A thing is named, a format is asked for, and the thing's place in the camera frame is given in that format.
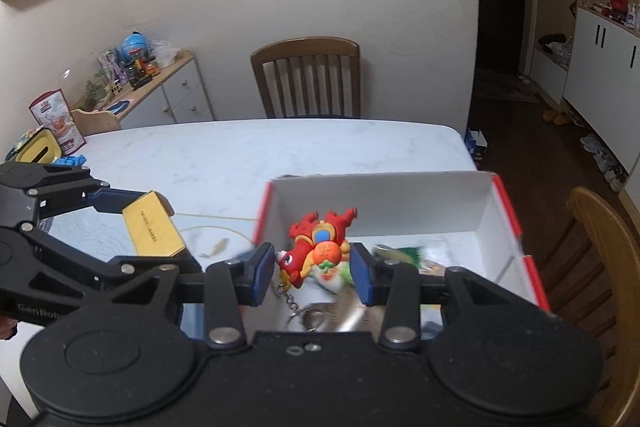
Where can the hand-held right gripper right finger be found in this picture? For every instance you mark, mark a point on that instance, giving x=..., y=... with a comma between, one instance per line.
x=361, y=277

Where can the green tassel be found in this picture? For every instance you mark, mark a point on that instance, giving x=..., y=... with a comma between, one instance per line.
x=407, y=254

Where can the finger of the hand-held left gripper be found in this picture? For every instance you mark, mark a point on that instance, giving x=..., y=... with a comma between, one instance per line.
x=120, y=201
x=75, y=267

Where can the blue globe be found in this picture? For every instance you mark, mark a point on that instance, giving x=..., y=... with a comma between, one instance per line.
x=136, y=44

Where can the blue gloves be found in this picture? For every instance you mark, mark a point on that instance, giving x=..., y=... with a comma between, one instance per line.
x=67, y=161

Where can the printed blue fish table mat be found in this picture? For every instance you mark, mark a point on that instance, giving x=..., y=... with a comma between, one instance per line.
x=210, y=237

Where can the white wooden wall cabinet unit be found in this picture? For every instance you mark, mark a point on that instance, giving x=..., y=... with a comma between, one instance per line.
x=600, y=57

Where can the red shoe box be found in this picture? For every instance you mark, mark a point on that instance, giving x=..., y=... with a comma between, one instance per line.
x=380, y=207

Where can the blue white carton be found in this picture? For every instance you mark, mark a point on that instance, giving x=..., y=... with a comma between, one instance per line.
x=476, y=142

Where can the wooden dining chair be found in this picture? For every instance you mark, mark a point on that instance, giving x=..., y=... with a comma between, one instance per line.
x=305, y=52
x=600, y=232

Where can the red toy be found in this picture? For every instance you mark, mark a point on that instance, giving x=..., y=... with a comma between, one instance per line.
x=619, y=2

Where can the red snack bag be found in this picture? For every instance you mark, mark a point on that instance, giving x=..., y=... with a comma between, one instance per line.
x=55, y=112

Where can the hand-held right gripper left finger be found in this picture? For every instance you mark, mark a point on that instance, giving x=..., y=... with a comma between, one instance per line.
x=264, y=277

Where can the miniature house model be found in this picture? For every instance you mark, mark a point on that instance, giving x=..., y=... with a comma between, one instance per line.
x=112, y=69

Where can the black bag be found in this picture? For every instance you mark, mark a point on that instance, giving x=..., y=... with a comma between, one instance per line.
x=552, y=40

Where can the clear plastic bag dark packet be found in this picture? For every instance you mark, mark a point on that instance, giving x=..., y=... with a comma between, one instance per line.
x=360, y=314

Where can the white wooden sideboard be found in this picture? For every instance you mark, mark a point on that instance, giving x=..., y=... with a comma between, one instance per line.
x=180, y=97

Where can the small yellow box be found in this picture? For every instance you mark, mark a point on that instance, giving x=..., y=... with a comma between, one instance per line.
x=150, y=227

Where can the orange label jar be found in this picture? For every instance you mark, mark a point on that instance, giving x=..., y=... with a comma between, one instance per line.
x=152, y=67

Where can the person's left hand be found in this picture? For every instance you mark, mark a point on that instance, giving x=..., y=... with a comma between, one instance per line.
x=6, y=329

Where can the yellow green tissue box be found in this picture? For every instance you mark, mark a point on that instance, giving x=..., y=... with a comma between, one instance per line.
x=35, y=149

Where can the orange slipper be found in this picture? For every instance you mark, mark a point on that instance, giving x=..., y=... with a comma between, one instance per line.
x=549, y=115
x=562, y=118

